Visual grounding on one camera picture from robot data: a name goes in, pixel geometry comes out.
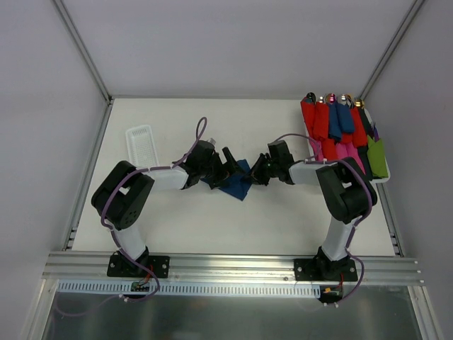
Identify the dark blue paper napkin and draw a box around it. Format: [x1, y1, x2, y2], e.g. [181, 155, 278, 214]
[201, 159, 251, 201]

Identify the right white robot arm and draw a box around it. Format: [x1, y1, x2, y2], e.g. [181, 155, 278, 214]
[245, 140, 377, 281]

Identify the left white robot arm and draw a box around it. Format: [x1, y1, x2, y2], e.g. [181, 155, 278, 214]
[91, 140, 251, 276]

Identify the pink napkin roll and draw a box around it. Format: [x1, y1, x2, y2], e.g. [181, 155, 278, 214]
[336, 142, 360, 160]

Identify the green napkin roll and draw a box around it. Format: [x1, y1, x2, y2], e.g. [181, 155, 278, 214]
[367, 136, 389, 179]

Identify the small white plastic basket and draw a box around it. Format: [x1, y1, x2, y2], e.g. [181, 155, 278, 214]
[125, 125, 159, 168]

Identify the large white plastic basket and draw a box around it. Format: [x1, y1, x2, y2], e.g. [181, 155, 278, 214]
[309, 99, 391, 183]

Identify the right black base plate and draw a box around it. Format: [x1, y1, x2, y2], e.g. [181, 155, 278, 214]
[293, 257, 358, 283]

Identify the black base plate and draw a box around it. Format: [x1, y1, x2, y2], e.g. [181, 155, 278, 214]
[106, 252, 171, 278]
[293, 257, 358, 283]

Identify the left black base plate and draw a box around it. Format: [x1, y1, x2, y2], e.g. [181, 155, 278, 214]
[106, 252, 171, 278]

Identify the aluminium mounting rail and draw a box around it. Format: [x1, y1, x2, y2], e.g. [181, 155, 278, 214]
[42, 251, 425, 286]

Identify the white slotted cable duct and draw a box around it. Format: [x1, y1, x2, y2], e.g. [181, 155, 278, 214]
[56, 280, 321, 299]

